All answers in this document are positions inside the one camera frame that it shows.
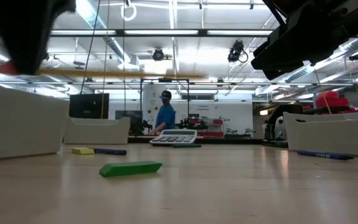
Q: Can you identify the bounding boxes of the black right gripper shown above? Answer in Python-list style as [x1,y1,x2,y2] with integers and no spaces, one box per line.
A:
[250,0,358,81]

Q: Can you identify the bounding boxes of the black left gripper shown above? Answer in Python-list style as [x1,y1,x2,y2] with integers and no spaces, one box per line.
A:
[0,0,77,75]

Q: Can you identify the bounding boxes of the yellow pencil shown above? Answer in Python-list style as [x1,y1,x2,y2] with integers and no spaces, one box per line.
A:
[0,62,209,80]

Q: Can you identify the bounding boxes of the blue crayon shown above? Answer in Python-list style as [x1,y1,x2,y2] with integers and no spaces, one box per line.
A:
[296,149,355,161]
[91,147,127,156]

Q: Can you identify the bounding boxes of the yellow eraser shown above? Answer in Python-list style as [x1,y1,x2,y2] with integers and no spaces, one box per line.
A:
[71,147,96,156]

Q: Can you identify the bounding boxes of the dark green crayon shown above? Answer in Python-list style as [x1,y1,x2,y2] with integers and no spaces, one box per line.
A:
[172,142,203,148]

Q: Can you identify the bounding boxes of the green eraser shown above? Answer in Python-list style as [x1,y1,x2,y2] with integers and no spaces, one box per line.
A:
[98,160,163,178]

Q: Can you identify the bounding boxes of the red plastic crates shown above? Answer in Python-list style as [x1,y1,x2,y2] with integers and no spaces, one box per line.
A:
[314,90,358,114]

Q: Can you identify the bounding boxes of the black monitor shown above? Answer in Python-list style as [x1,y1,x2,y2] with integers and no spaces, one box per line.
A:
[68,93,110,119]

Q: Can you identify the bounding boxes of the grey plastic bin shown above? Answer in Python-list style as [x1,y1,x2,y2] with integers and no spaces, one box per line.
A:
[63,116,131,145]
[0,81,70,162]
[283,107,358,157]

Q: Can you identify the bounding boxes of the shelf with red boxes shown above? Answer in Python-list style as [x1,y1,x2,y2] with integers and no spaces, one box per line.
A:
[190,116,251,139]

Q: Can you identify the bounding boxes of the round black ceiling fixture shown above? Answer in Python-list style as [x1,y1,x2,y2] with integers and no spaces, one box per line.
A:
[152,48,165,62]

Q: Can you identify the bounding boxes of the person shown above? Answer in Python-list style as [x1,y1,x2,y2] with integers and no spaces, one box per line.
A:
[150,90,177,135]

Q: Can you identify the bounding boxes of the white desk calculator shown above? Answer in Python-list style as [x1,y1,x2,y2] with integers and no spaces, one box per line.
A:
[149,129,198,147]

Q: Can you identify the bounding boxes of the black overhead camera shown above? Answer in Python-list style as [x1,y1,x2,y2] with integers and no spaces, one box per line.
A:
[227,39,249,63]

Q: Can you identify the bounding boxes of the black hanging cable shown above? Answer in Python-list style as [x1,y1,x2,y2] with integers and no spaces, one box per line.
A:
[79,0,101,95]

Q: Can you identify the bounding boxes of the yellow hanging cable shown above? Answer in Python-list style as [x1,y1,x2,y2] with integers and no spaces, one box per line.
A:
[99,0,111,120]
[314,70,333,115]

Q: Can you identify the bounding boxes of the white hanging cable loop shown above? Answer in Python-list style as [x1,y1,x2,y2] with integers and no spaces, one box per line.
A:
[120,3,138,22]

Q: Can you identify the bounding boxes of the black aluminium table frame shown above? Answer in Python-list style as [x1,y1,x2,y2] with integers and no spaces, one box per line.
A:
[124,135,264,145]

